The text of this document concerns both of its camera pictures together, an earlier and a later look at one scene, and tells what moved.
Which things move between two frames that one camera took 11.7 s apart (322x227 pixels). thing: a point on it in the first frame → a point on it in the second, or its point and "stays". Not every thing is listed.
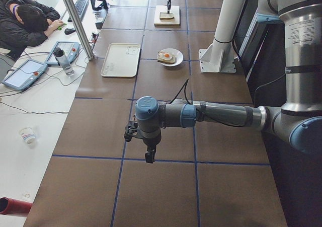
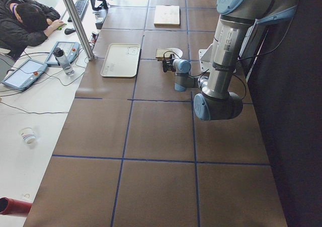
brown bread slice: (166, 15) → (163, 54)
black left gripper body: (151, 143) → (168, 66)
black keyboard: (80, 5) stays
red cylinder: (8, 206) stays
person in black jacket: (23, 22) stays
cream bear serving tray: (122, 60) stays
